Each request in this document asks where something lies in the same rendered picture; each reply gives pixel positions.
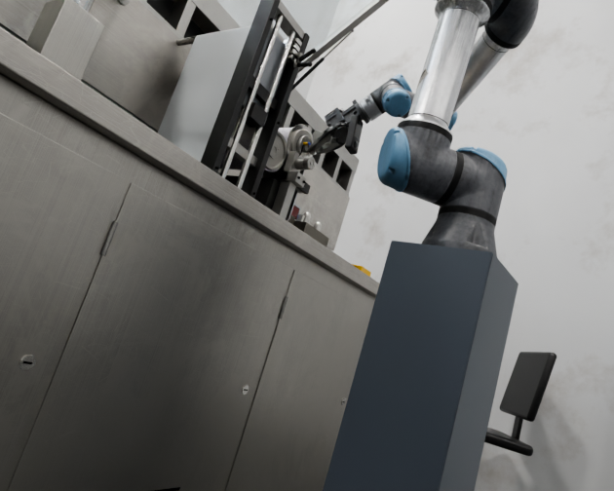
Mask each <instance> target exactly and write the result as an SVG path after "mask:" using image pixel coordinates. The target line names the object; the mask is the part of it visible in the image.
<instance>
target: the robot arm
mask: <svg viewBox="0 0 614 491"><path fill-rule="evenodd" d="M538 8H539V0H437V3H436V6H435V15H436V17H437V19H438V23H437V27H436V30H435V33H434V36H433V39H432V42H431V46H430V49H429V52H428V54H427V57H426V61H425V64H424V67H423V70H422V73H421V76H420V80H419V83H418V86H417V89H416V92H415V93H413V92H412V89H411V87H410V86H409V84H408V82H407V81H406V80H405V78H404V76H403V75H402V74H398V75H396V76H395V77H392V78H390V79H389V81H387V82H386V83H384V84H383V85H381V86H380V87H379V88H377V89H376V90H374V91H373V92H371V93H370V94H368V95H367V96H365V97H364V98H363V99H361V100H360V103H358V102H357V101H356V100H355V99H354V100H353V101H352V102H353V105H352V106H350V107H349V108H348V109H346V110H345V111H344V109H343V110H341V109H339V108H338V107H336V108H335V109H333V110H332V111H331V112H329V113H328V114H326V115H325V119H326V124H327V125H328V126H329V128H327V129H326V130H325V131H323V132H319V131H314V132H313V144H312V145H311V146H310V148H309V150H308V151H309V152H315V151H317V154H316V155H318V154H324V153H327V152H331V151H333V150H336V149H338V148H340V147H342V146H343V145H344V144H345V148H346V149H347V150H348V152H349V153H350V154H351V155H352V154H357V153H358V148H359V143H360V139H361V134H362V129H363V124H364V123H363V122H362V120H364V121H365V123H366V124H368V123H369V122H370V121H374V120H375V119H376V118H378V117H379V116H381V115H382V114H384V113H385V112H386V113H387V114H389V115H390V116H392V117H401V118H403V120H401V121H400V122H399V123H398V126H397V127H395V128H391V129H389V131H388V132H387V134H386V136H385V138H384V141H383V144H382V146H381V149H380V153H379V157H378V164H377V174H378V178H379V180H380V181H381V183H382V184H384V185H386V186H388V187H391V188H393V189H395V190H396V191H397V192H403V193H406V194H407V195H410V196H413V197H416V198H418V199H421V200H424V201H426V202H429V203H432V204H434V205H437V206H439V207H440V209H439V213H438V217H437V220H436V222H435V223H434V225H433V226H432V228H431V230H430V231H429V233H428V234H427V236H426V237H425V239H424V240H423V242H422V244H423V245H431V246H447V247H456V248H464V249H472V250H480V251H489V252H493V253H494V254H495V256H496V257H497V252H496V243H495V236H494V231H495V227H496V222H497V218H498V214H499V209H500V206H501V202H502V197H503V193H504V191H505V189H506V178H507V172H508V171H507V168H506V164H505V163H504V161H503V160H502V159H501V158H500V157H499V156H497V155H496V154H494V153H493V152H491V151H488V150H486V149H483V148H479V147H477V148H474V147H473V146H465V147H461V148H459V149H457V150H456V151H455V150H453V149H450V146H451V142H452V139H453V134H452V133H451V130H452V128H453V126H454V125H455V123H456V120H457V116H458V113H457V111H456V110H457V109H458V108H459V107H460V106H461V105H462V103H463V102H464V101H465V100H466V99H467V98H468V97H469V95H470V94H471V93H472V92H473V91H474V90H475V89H476V87H477V86H478V85H479V84H480V83H481V81H482V80H483V79H484V78H485V77H486V76H487V75H488V73H489V72H490V71H491V70H492V69H493V68H494V67H495V65H496V64H497V63H498V62H499V61H500V60H501V58H502V57H503V56H504V55H505V54H506V53H507V52H508V50H513V49H515V48H517V47H518V46H519V45H520V44H521V42H522V41H523V40H524V39H525V38H526V36H527V35H528V33H529V32H530V30H531V28H532V26H533V24H534V22H535V20H536V17H537V13H538ZM483 26H484V32H483V33H482V34H481V36H480V37H479V38H478V40H477V41H476V42H475V40H476V37H477V33H478V30H479V28H481V27H483ZM474 43H475V44H474ZM333 111H334V112H333ZM330 113H331V114H330ZM318 148H320V149H318Z"/></svg>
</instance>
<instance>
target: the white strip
mask: <svg viewBox="0 0 614 491"><path fill-rule="evenodd" d="M249 30H250V26H247V27H241V28H235V29H230V30H224V31H218V32H214V33H208V34H202V35H197V36H193V37H187V38H182V39H177V40H176V44H177V45H178V46H184V45H190V44H193V45H192V48H191V50H190V53H189V55H188V58H187V60H186V62H185V64H184V67H183V69H182V72H181V74H180V77H179V79H178V82H177V84H176V87H175V89H174V92H173V96H172V98H171V101H170V103H169V106H168V108H167V111H166V113H165V116H164V118H163V121H162V123H161V126H160V128H159V130H158V134H159V135H161V136H162V137H164V138H165V139H167V140H168V141H170V142H171V143H173V144H174V145H176V146H177V147H179V148H180V149H181V150H183V151H184V152H186V153H187V154H189V155H190V156H192V157H193V158H195V159H196V160H198V161H199V162H201V160H202V157H203V154H204V152H205V149H206V146H207V144H208V141H209V138H210V136H211V131H212V129H213V126H214V123H215V121H216V118H217V115H218V113H219V110H220V107H221V104H222V102H223V99H224V97H225V95H226V92H227V89H228V87H229V84H230V81H231V79H232V76H233V73H234V71H235V68H236V65H237V63H238V60H239V57H240V55H241V52H242V49H243V47H244V45H245V42H246V40H247V37H248V34H249Z"/></svg>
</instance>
